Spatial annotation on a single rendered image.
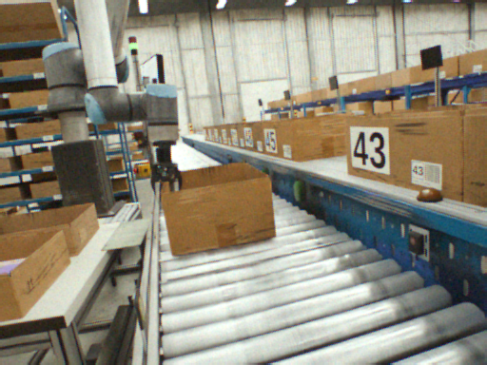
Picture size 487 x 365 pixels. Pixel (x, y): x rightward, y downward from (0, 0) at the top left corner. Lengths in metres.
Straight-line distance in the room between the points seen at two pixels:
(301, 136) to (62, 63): 1.02
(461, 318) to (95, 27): 1.09
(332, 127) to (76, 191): 1.10
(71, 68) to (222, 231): 0.99
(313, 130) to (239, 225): 0.62
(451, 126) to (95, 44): 0.92
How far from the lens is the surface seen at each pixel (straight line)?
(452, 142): 0.69
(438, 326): 0.59
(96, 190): 1.51
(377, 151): 0.86
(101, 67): 1.08
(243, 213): 0.89
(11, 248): 1.09
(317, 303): 0.62
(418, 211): 0.69
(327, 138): 1.40
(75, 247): 1.08
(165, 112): 0.97
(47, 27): 2.69
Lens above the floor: 1.08
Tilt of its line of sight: 11 degrees down
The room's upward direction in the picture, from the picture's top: 7 degrees counter-clockwise
